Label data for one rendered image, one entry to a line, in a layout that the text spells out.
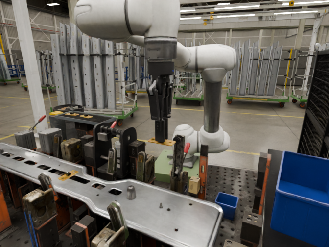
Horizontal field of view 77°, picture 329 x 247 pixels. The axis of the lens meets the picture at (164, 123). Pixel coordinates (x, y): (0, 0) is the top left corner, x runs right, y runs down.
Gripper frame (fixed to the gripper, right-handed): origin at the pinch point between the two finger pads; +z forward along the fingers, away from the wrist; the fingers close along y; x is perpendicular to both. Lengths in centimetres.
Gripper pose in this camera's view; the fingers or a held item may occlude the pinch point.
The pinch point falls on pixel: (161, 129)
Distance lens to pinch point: 64.5
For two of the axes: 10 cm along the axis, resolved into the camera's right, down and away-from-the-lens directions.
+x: 9.0, 1.3, -4.2
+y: -4.4, 2.7, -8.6
